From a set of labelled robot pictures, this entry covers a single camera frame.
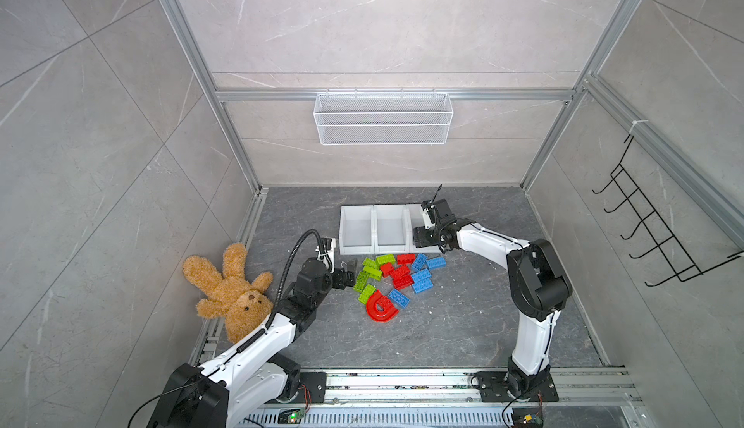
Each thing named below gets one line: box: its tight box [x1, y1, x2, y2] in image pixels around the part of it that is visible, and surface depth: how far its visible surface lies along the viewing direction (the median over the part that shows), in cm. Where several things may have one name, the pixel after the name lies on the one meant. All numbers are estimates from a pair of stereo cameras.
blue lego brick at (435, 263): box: [426, 256, 447, 271], surface depth 97 cm
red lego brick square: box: [379, 262, 395, 278], surface depth 96 cm
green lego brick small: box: [357, 283, 376, 305], surface depth 92 cm
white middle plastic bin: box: [372, 204, 410, 255], surface depth 104 cm
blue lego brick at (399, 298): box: [388, 288, 411, 309], surface depth 91 cm
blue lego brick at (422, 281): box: [410, 268, 434, 295], surface depth 94 cm
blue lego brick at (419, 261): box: [411, 253, 429, 272], surface depth 97 cm
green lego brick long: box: [363, 265, 383, 281], surface depth 95 cm
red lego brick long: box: [397, 253, 416, 265], surface depth 97 cm
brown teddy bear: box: [183, 243, 275, 344], surface depth 82 cm
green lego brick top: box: [374, 253, 397, 271], surface depth 97 cm
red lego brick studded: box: [391, 264, 415, 291], surface depth 94 cm
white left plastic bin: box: [339, 205, 375, 255], surface depth 105 cm
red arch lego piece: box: [366, 289, 400, 323], surface depth 88 cm
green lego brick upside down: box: [352, 271, 370, 293], surface depth 94 cm
